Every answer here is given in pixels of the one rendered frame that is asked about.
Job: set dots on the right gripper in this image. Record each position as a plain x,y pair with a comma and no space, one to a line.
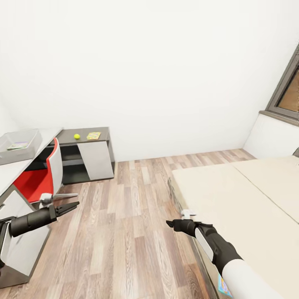
180,225

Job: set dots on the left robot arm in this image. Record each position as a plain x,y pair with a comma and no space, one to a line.
13,226

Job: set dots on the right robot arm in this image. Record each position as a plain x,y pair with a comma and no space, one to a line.
242,281

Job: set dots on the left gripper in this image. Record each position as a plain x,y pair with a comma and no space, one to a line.
48,215

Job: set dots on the toy box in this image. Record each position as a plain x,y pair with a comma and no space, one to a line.
9,156

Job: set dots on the board game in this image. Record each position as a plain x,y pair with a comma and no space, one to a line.
18,145
222,287

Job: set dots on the jigsaw puzzle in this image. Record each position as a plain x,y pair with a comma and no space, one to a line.
93,135

